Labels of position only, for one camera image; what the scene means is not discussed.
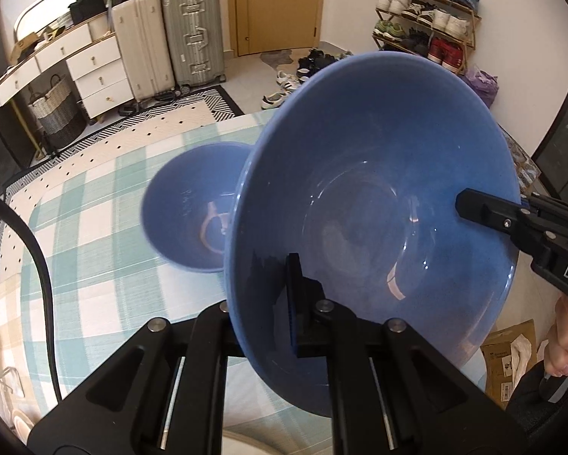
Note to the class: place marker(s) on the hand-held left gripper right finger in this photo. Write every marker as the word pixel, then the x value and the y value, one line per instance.
pixel 290 313

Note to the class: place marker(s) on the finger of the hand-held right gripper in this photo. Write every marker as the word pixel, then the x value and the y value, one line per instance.
pixel 487 211
pixel 554 211

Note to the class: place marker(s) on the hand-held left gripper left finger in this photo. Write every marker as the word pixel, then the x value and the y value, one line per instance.
pixel 212 331

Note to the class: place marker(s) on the blue bowl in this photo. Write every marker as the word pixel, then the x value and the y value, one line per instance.
pixel 179 208
pixel 359 151

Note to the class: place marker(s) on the person's right hand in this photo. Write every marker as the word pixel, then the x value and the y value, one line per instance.
pixel 566 336

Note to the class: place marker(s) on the printed cardboard box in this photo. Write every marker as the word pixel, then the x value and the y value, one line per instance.
pixel 502 369

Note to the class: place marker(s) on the purple bag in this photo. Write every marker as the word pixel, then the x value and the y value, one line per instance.
pixel 480 85

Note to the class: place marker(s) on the teal plaid tablecloth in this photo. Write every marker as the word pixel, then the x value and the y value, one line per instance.
pixel 99 270

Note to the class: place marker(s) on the gold metal shoe rack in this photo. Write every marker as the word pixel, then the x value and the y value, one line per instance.
pixel 473 33

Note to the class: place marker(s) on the rows of shoes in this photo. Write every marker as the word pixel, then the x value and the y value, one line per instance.
pixel 426 14

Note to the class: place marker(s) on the metal stand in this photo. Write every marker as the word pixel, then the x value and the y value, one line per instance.
pixel 8 370

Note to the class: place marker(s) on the beige plaid tablecloth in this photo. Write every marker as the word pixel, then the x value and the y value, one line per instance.
pixel 4 317

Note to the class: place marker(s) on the scattered pile of sneakers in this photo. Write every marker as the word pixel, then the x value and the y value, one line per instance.
pixel 288 80

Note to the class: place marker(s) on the grey door mat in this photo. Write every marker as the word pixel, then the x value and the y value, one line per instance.
pixel 276 57

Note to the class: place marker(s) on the woven laundry basket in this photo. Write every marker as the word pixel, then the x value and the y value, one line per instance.
pixel 56 113

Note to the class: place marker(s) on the yellow wooden door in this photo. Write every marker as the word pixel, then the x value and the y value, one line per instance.
pixel 279 9

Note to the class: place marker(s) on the silver suitcase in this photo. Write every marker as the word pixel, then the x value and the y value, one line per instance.
pixel 193 38

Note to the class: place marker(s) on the beige suitcase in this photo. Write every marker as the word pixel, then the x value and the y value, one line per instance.
pixel 141 47

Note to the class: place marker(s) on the white vanity desk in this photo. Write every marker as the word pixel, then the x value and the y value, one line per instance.
pixel 51 54

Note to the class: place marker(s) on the open cardboard box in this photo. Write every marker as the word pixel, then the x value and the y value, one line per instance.
pixel 24 47

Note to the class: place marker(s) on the arched vanity mirror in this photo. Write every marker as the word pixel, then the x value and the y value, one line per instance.
pixel 46 4

